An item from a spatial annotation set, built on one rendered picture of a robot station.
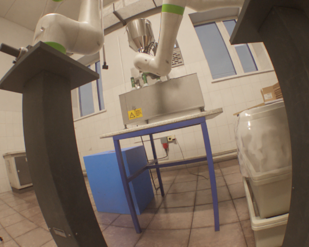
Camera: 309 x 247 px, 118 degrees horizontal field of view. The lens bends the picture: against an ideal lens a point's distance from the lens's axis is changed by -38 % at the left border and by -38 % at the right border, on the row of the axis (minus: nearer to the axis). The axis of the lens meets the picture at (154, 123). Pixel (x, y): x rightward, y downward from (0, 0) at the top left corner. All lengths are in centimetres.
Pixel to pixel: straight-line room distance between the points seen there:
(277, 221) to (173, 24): 101
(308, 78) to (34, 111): 63
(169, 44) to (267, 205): 88
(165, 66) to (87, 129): 296
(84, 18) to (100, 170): 121
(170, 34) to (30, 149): 75
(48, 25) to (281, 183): 100
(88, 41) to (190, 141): 231
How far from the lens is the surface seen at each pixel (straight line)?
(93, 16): 70
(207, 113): 81
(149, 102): 103
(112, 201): 150
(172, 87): 101
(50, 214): 47
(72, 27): 59
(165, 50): 81
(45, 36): 54
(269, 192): 67
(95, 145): 342
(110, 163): 135
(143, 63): 87
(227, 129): 264
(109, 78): 336
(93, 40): 61
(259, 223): 72
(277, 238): 87
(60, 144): 42
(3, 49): 45
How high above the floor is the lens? 68
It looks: 4 degrees up
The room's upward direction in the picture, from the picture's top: 11 degrees counter-clockwise
